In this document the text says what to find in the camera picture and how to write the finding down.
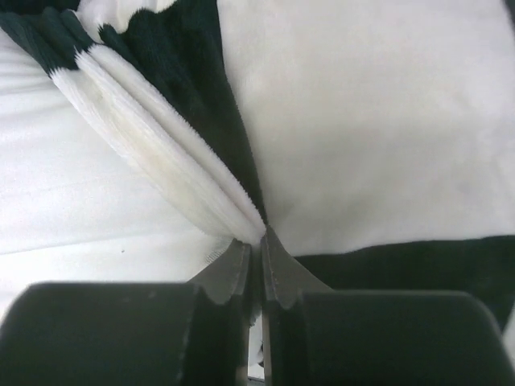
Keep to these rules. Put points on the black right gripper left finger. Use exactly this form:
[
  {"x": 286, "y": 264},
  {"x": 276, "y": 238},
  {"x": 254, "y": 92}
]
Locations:
[{"x": 193, "y": 333}]

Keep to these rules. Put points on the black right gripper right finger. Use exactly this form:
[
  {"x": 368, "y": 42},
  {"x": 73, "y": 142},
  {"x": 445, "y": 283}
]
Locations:
[{"x": 420, "y": 313}]

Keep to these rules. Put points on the black white checkered pillowcase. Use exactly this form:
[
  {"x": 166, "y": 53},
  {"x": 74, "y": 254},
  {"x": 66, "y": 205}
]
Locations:
[{"x": 138, "y": 138}]

